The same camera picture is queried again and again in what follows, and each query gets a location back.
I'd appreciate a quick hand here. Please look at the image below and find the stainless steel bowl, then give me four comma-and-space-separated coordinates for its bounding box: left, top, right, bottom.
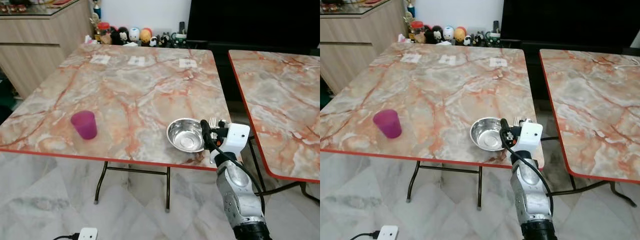
166, 118, 206, 153
470, 117, 507, 152

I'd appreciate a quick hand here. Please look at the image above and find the marble table with red edge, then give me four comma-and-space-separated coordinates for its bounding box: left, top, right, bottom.
538, 48, 640, 208
228, 49, 321, 202

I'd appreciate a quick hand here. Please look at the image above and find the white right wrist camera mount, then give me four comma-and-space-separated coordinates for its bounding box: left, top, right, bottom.
510, 122, 544, 162
210, 123, 251, 164

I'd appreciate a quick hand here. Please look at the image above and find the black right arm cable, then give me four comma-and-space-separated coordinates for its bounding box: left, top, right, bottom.
508, 144, 555, 221
207, 142, 267, 226

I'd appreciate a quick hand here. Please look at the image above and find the large marble folding table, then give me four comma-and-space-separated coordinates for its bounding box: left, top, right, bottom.
320, 41, 546, 203
0, 42, 244, 213

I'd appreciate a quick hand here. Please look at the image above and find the purple plastic cup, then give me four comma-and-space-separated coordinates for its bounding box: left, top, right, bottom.
373, 109, 402, 140
70, 110, 98, 141

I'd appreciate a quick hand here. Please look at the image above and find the jar with red lid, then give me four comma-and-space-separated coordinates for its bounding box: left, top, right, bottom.
411, 21, 426, 44
97, 22, 112, 45

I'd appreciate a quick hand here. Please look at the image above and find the light wooden cabinet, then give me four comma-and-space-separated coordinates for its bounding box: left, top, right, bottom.
320, 0, 407, 95
0, 0, 95, 100

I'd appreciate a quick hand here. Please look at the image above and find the black television screen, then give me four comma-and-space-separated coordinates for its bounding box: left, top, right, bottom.
501, 0, 640, 44
186, 0, 321, 45

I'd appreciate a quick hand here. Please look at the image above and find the black panda plush toy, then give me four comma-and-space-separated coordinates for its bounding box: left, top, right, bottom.
111, 26, 131, 46
425, 25, 444, 45

